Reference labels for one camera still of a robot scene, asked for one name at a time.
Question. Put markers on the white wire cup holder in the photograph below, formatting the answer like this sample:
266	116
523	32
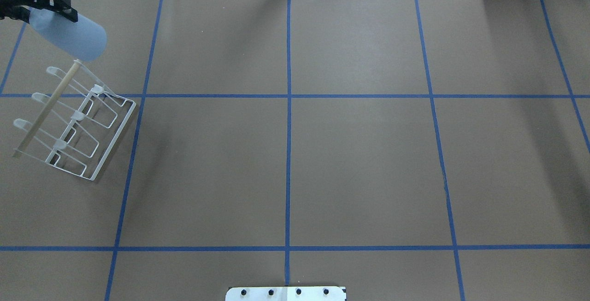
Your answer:
79	124

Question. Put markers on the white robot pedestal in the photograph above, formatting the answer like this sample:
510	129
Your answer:
287	293

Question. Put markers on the light blue plastic cup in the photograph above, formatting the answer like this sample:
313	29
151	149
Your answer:
84	39

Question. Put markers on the brown paper table cover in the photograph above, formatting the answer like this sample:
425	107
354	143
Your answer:
425	150

